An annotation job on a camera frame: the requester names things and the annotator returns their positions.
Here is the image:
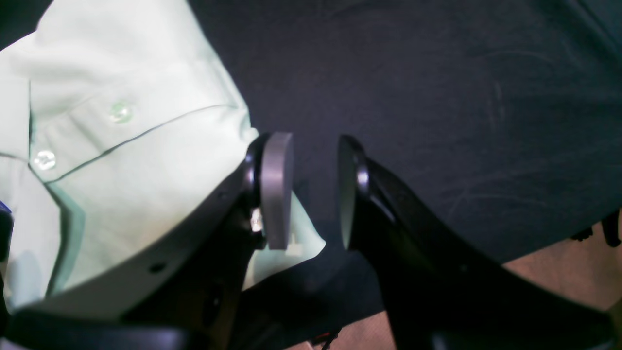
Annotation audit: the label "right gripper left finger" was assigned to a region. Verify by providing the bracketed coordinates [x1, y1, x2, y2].
[5, 133, 294, 350]

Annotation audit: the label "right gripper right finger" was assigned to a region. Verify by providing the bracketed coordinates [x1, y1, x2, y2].
[338, 135, 615, 350]

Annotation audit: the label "light green T-shirt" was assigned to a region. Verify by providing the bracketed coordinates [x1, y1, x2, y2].
[0, 0, 327, 312]

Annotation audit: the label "black table cloth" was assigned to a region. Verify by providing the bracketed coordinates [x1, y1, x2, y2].
[0, 0, 622, 350]

